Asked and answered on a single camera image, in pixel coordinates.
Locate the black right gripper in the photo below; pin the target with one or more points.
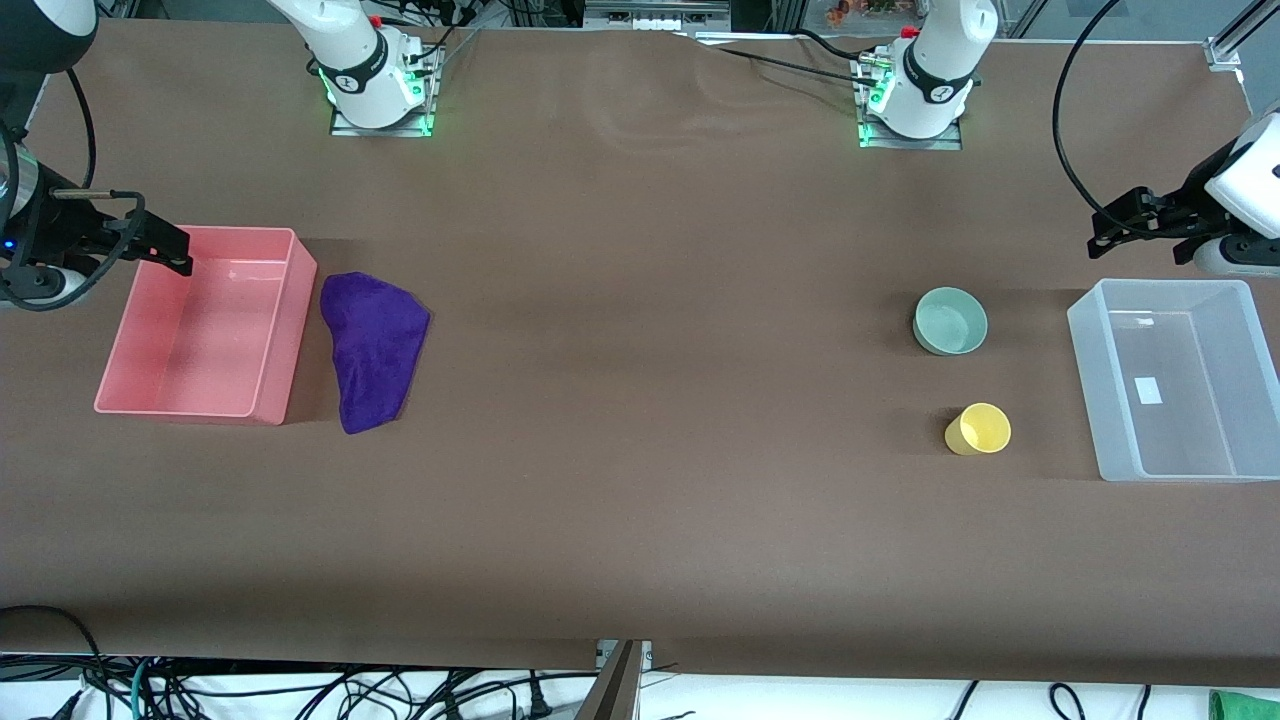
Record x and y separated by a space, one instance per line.
50 228

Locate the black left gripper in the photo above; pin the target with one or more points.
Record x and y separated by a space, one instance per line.
1184 210

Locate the pale green bowl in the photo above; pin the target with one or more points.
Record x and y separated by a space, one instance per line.
950 322

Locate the purple cloth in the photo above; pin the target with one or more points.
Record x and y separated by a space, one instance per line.
375 340

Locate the yellow cup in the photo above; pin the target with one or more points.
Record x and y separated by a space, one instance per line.
980 430

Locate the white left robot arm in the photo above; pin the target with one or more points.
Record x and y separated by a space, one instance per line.
935 60

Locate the pink plastic bin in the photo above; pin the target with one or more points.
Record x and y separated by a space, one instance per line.
210 345

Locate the clear plastic bin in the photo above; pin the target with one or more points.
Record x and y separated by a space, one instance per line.
1180 440

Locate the orange background objects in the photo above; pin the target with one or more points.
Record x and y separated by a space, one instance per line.
840 12

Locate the green fabric object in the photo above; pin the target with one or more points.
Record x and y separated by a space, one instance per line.
1245 706

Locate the brown table cover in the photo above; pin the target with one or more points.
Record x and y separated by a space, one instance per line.
640 400

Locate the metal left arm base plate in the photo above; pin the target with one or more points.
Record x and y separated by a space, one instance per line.
950 143

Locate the aluminium frame profile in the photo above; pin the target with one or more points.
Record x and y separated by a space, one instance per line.
1225 48

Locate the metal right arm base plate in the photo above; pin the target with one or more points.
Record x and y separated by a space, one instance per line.
345 128

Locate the white metal bracket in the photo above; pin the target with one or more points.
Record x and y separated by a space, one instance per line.
655 22

